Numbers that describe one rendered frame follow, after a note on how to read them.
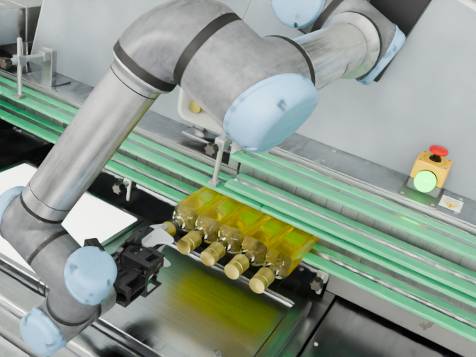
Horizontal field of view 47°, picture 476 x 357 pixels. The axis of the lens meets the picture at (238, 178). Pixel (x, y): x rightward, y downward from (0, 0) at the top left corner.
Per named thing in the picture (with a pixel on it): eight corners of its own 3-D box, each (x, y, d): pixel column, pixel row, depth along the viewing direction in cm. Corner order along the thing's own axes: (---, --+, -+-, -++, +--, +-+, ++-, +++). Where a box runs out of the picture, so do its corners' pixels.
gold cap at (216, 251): (210, 252, 113) (198, 262, 110) (212, 239, 112) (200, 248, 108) (224, 259, 112) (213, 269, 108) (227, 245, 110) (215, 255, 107)
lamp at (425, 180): (412, 184, 118) (409, 189, 115) (419, 166, 116) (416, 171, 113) (433, 192, 116) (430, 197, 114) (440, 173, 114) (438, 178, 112)
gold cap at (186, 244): (186, 241, 115) (174, 250, 112) (189, 227, 114) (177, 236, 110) (200, 248, 114) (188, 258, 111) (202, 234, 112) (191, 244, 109)
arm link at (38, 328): (60, 343, 79) (42, 369, 84) (110, 304, 88) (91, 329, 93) (25, 304, 81) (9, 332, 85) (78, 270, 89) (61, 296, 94)
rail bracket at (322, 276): (321, 272, 131) (300, 301, 120) (329, 249, 127) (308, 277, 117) (337, 280, 129) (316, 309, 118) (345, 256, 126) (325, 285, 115)
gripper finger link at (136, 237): (155, 241, 108) (127, 266, 102) (148, 237, 109) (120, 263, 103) (155, 223, 106) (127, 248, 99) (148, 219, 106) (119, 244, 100)
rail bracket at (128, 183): (140, 186, 150) (108, 205, 139) (143, 165, 147) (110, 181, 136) (152, 192, 149) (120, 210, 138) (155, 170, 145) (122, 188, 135)
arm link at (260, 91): (361, -16, 104) (201, 17, 61) (420, 35, 102) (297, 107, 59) (324, 33, 111) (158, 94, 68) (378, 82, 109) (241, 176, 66)
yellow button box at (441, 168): (412, 176, 125) (404, 187, 119) (423, 146, 121) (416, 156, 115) (442, 187, 122) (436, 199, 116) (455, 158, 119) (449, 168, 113)
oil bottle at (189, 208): (216, 193, 138) (166, 227, 120) (219, 173, 135) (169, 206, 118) (235, 202, 135) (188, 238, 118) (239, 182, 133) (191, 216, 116)
